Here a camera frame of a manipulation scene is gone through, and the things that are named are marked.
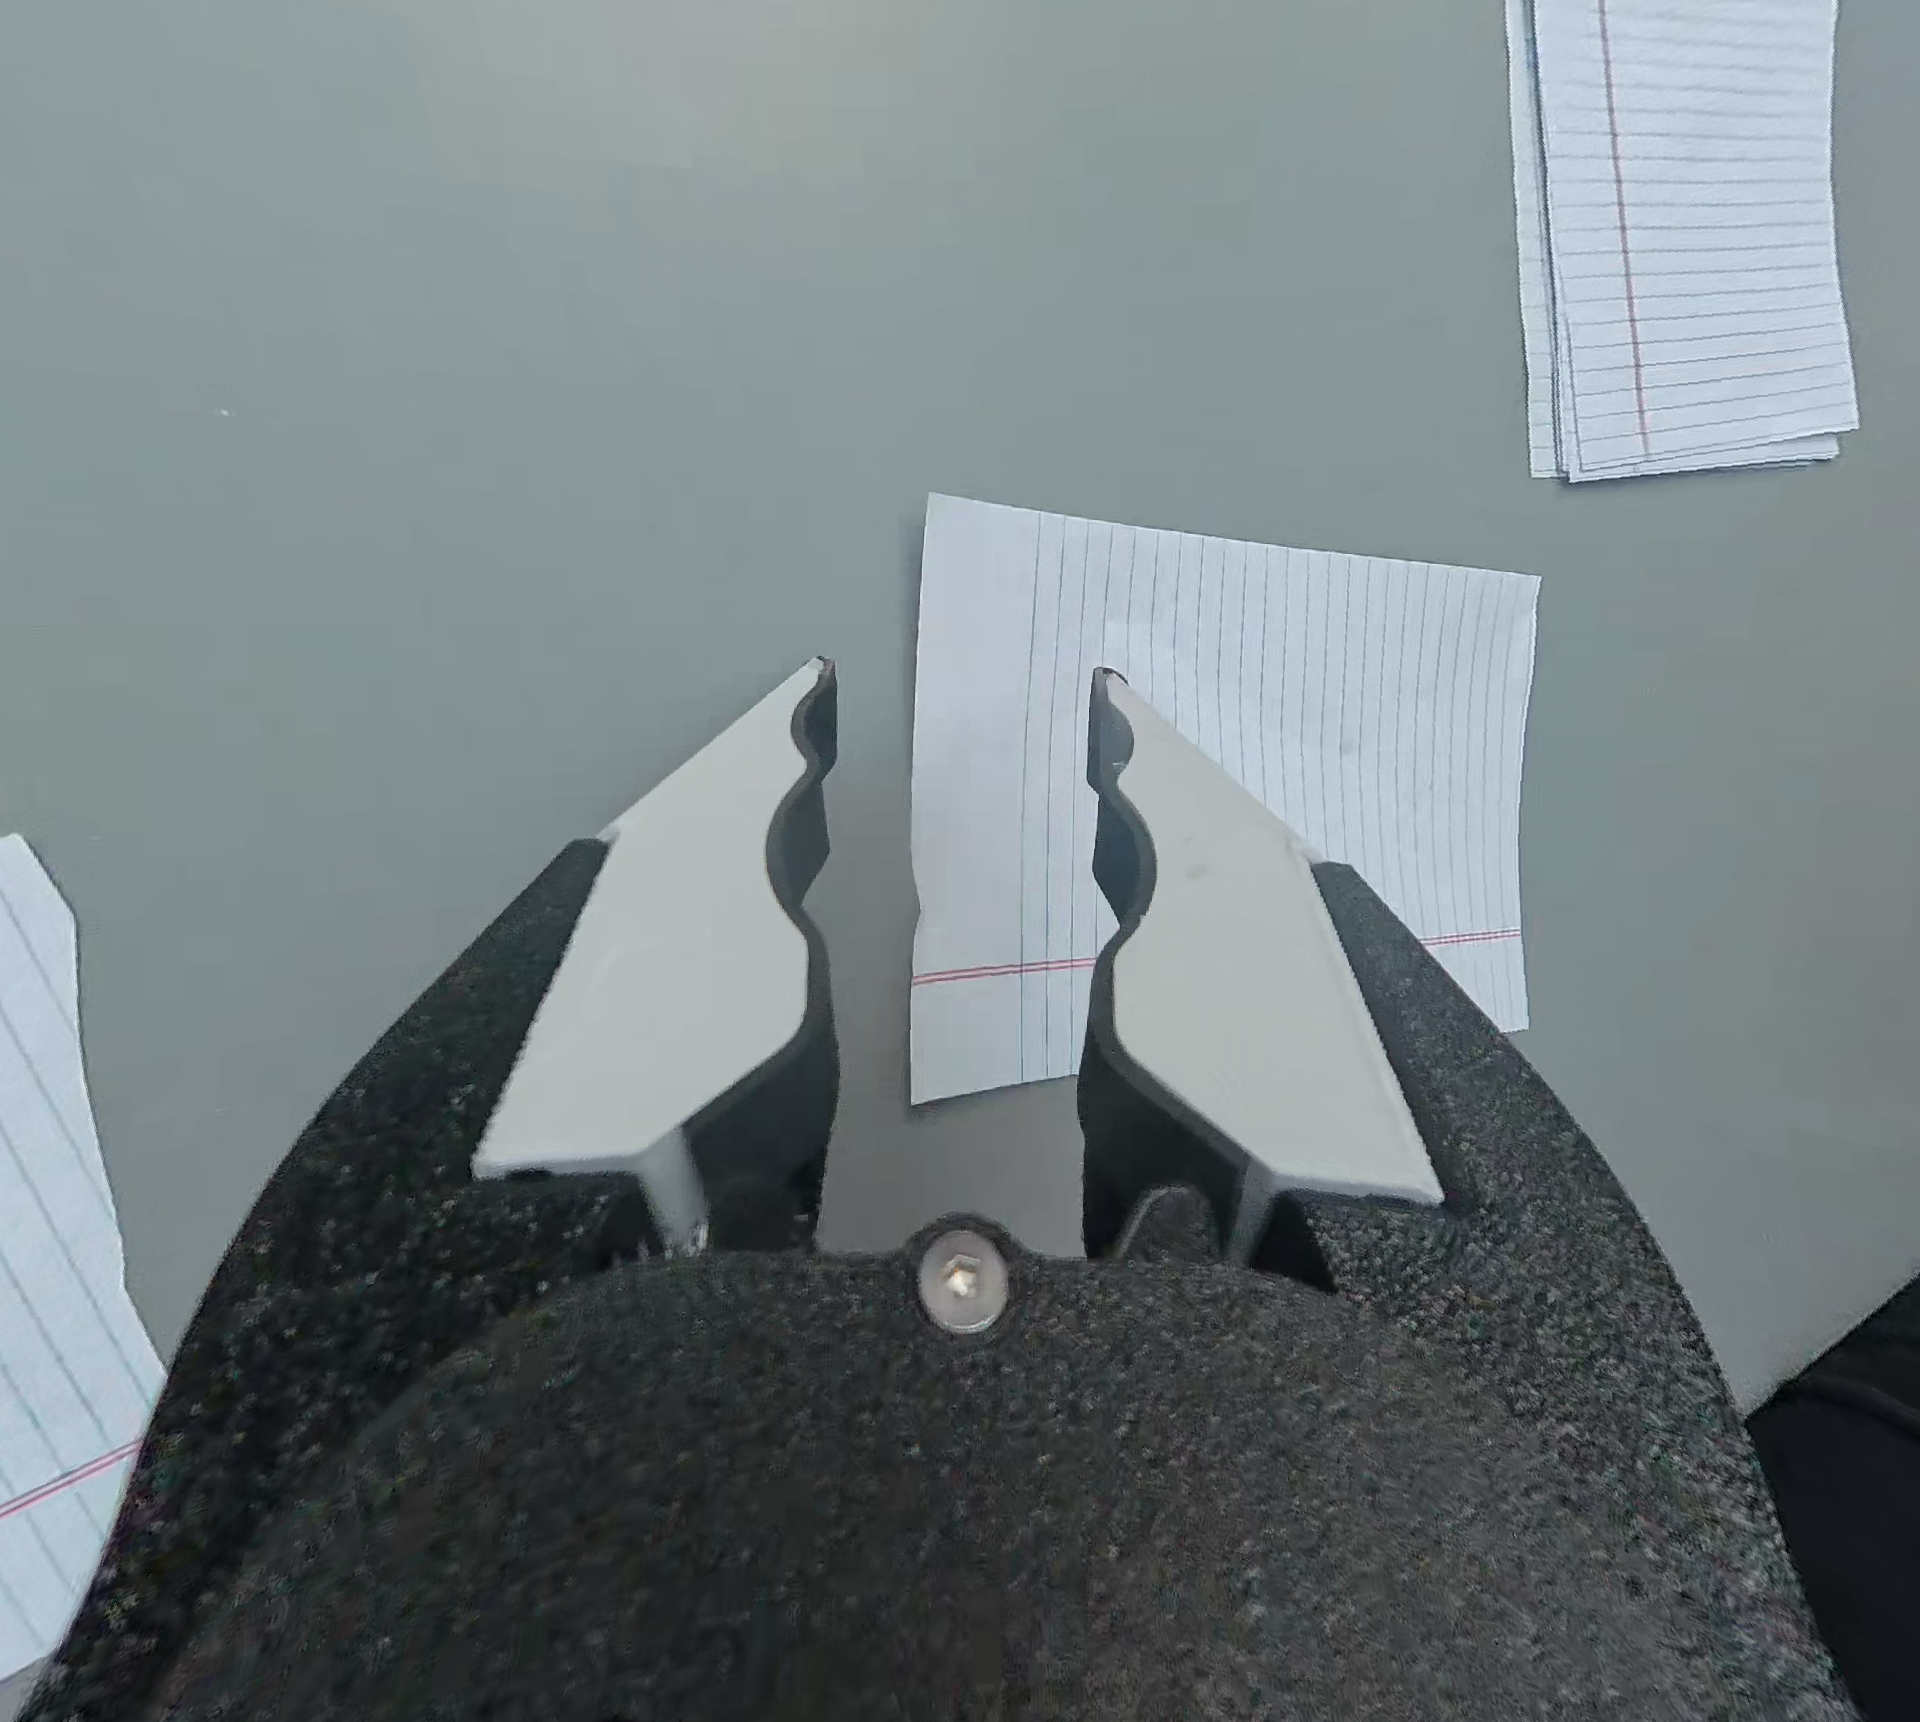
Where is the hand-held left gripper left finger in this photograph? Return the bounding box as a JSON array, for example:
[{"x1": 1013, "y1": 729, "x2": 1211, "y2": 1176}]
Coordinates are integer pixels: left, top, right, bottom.
[{"x1": 470, "y1": 654, "x2": 843, "y2": 1253}]

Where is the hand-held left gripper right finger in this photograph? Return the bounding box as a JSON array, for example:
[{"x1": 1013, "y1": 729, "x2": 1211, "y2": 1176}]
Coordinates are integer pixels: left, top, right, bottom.
[{"x1": 1083, "y1": 665, "x2": 1446, "y2": 1272}]

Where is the lined paper sheet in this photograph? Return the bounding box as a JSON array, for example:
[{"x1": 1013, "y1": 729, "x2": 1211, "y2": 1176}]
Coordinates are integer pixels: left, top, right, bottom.
[
  {"x1": 0, "y1": 834, "x2": 169, "y2": 1667},
  {"x1": 908, "y1": 492, "x2": 1545, "y2": 1108}
]

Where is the stack of lined paper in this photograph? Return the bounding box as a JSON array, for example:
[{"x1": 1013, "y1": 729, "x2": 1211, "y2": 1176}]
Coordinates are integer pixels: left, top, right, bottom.
[{"x1": 1499, "y1": 0, "x2": 1873, "y2": 485}]

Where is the grey desk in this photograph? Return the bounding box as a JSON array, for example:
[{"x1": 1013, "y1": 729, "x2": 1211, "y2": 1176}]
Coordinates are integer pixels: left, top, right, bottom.
[{"x1": 0, "y1": 0, "x2": 1920, "y2": 1671}]

